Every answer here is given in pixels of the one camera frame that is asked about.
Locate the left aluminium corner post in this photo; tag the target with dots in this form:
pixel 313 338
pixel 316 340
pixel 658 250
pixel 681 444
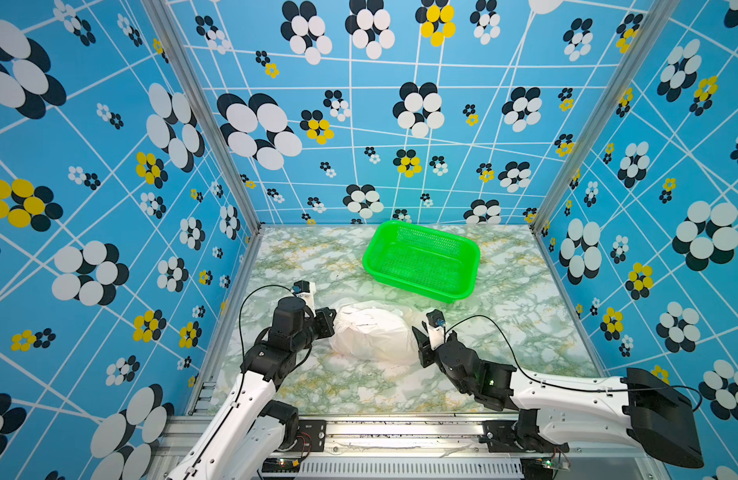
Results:
pixel 166 29

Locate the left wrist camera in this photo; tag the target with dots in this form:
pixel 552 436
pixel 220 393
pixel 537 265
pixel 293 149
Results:
pixel 305 290

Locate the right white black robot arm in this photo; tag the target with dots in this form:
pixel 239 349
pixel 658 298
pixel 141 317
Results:
pixel 554 411

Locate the aluminium front rail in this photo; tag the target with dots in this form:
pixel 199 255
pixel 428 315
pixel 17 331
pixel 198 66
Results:
pixel 439 446

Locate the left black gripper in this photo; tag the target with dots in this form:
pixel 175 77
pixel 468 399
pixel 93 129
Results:
pixel 325 320

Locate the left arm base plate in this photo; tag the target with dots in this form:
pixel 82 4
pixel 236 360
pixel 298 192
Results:
pixel 306 435

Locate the white plastic bag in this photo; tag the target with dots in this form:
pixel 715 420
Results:
pixel 375 331

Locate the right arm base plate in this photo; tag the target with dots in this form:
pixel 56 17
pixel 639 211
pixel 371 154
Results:
pixel 503 436

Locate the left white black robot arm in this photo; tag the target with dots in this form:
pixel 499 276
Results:
pixel 250 425

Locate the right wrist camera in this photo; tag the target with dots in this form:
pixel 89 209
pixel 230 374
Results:
pixel 435 321

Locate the aluminium corner post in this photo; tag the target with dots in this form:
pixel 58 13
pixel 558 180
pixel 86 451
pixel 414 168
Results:
pixel 166 29
pixel 654 23

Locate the right aluminium corner post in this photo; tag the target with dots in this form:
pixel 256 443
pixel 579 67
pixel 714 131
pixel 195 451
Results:
pixel 654 23

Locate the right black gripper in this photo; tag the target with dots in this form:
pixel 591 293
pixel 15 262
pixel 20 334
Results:
pixel 424 348

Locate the green plastic basket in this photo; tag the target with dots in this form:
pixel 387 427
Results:
pixel 435 264

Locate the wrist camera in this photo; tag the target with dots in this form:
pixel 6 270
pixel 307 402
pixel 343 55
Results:
pixel 305 290
pixel 435 321

